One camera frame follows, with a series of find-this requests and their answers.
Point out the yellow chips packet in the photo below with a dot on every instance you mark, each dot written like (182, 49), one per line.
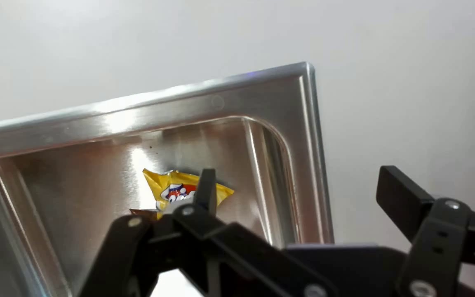
(174, 191)

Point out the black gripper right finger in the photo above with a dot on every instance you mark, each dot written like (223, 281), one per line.
(441, 242)

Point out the stainless steel sink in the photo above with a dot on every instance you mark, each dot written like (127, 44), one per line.
(83, 182)

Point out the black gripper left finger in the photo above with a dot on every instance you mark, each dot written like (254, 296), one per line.
(215, 242)

